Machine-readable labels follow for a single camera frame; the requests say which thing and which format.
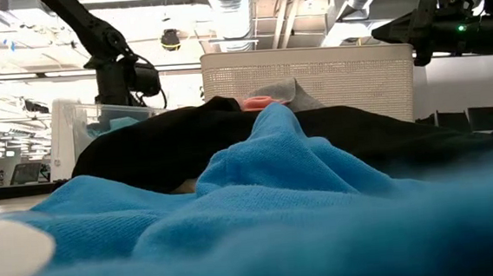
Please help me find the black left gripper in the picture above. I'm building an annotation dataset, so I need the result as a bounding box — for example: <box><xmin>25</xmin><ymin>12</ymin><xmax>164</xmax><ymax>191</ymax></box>
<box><xmin>92</xmin><ymin>54</ymin><xmax>133</xmax><ymax>110</ymax></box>

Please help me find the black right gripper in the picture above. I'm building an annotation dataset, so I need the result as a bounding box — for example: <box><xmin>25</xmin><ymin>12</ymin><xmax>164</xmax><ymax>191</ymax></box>
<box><xmin>369</xmin><ymin>0</ymin><xmax>486</xmax><ymax>71</ymax></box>

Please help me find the black garment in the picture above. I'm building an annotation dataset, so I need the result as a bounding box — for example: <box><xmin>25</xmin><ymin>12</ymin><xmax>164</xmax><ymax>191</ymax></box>
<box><xmin>46</xmin><ymin>76</ymin><xmax>493</xmax><ymax>204</ymax></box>

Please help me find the grey sock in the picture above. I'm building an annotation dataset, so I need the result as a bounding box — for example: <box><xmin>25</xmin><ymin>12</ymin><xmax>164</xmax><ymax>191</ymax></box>
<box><xmin>241</xmin><ymin>75</ymin><xmax>326</xmax><ymax>116</ymax></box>

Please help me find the pink sock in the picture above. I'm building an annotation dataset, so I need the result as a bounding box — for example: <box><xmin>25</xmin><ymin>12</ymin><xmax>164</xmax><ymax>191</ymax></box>
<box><xmin>238</xmin><ymin>92</ymin><xmax>293</xmax><ymax>114</ymax></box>

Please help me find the white cloth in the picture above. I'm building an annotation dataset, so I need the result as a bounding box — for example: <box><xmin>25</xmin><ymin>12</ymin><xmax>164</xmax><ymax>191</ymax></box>
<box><xmin>0</xmin><ymin>199</ymin><xmax>59</xmax><ymax>276</ymax></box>

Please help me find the blue fleece cloth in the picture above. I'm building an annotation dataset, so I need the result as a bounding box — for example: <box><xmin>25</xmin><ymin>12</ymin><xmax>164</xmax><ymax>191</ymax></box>
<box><xmin>0</xmin><ymin>87</ymin><xmax>493</xmax><ymax>276</ymax></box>

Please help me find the tall clear plastic bin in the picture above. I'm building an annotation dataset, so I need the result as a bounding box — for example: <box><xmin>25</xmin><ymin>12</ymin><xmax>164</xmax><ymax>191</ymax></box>
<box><xmin>69</xmin><ymin>96</ymin><xmax>174</xmax><ymax>168</ymax></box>

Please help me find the white perforated plastic basket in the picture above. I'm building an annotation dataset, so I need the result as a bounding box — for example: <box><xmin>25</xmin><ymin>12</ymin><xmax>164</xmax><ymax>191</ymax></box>
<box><xmin>199</xmin><ymin>38</ymin><xmax>419</xmax><ymax>137</ymax></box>

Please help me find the black background monitor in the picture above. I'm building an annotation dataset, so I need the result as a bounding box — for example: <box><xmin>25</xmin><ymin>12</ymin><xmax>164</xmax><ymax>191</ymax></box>
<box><xmin>466</xmin><ymin>105</ymin><xmax>493</xmax><ymax>134</ymax></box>
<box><xmin>434</xmin><ymin>108</ymin><xmax>470</xmax><ymax>135</ymax></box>

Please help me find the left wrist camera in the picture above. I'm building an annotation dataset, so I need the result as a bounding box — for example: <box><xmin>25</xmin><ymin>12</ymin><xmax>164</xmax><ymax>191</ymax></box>
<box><xmin>128</xmin><ymin>60</ymin><xmax>163</xmax><ymax>100</ymax></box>

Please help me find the black ceiling camera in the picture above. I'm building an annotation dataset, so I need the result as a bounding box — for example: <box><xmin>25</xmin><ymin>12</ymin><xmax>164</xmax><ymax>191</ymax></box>
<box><xmin>159</xmin><ymin>27</ymin><xmax>183</xmax><ymax>54</ymax></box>

